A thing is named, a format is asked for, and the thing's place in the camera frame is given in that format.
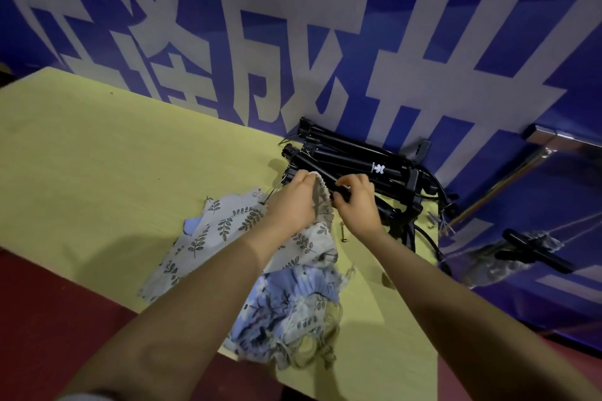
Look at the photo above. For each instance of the blue floral gathered cloth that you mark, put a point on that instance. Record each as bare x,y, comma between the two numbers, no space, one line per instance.
287,311

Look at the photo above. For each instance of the person's left forearm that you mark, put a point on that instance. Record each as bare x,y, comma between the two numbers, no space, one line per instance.
188,316

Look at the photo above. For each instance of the person's left hand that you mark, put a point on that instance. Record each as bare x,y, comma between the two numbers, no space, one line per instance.
291,208

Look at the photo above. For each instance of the person's right hand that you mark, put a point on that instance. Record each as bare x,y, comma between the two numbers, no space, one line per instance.
362,217

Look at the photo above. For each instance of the chrome metal rail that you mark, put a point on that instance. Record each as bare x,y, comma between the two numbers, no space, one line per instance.
498,184

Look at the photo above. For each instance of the person's right forearm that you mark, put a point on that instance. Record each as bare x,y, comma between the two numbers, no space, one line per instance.
470,335

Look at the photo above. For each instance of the blue banner white characters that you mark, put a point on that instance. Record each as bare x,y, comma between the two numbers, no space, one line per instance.
329,29

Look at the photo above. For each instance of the white leaf-print cloth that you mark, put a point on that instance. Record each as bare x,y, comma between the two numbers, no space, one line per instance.
225,227

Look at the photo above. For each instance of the person's right thumb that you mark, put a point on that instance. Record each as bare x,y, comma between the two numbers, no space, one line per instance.
339,203

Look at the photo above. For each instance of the person's left fingers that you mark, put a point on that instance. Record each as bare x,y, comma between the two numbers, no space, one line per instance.
306,178

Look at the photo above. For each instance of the black tripod white logo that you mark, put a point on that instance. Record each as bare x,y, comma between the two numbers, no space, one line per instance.
357,170

